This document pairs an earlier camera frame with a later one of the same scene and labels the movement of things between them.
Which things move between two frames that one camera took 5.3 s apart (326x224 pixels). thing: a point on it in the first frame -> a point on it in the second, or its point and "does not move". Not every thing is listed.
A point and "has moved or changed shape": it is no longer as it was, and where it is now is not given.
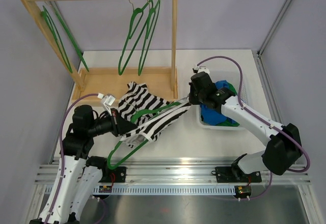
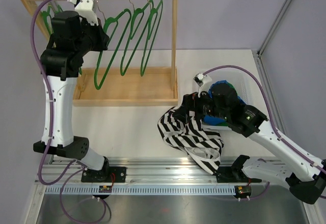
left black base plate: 116,175 does not move
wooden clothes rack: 162,82 does not move
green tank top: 227,122 does not move
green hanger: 153,10 has moved or changed shape
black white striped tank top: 150,113 -> 203,146
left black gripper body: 113,122 -> 93,39
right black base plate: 234,174 does not move
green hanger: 132,119 -> 109,20
